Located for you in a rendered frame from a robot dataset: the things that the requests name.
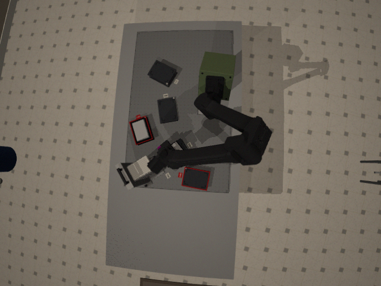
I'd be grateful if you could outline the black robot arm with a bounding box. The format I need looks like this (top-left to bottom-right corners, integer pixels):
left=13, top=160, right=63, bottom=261
left=147, top=76, right=272, bottom=174

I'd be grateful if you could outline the grey shelf rack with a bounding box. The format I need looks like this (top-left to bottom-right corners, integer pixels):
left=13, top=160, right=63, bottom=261
left=121, top=162, right=165, bottom=186

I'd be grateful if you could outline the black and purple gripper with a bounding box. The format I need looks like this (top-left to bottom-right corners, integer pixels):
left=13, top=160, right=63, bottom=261
left=158, top=140, right=175, bottom=150

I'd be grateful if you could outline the white well plate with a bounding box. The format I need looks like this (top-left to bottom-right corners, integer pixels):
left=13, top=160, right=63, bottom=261
left=132, top=119, right=149, bottom=142

